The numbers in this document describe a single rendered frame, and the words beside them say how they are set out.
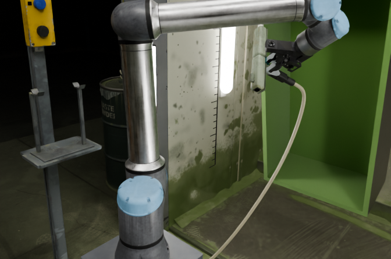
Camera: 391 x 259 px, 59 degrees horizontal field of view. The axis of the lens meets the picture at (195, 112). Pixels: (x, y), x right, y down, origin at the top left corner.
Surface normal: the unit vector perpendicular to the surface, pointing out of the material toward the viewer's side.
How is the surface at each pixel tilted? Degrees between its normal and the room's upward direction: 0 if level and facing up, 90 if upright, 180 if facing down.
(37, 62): 90
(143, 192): 5
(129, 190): 5
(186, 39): 90
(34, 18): 90
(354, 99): 102
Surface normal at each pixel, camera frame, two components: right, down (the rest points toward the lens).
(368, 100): -0.63, 0.40
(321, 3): 0.11, 0.29
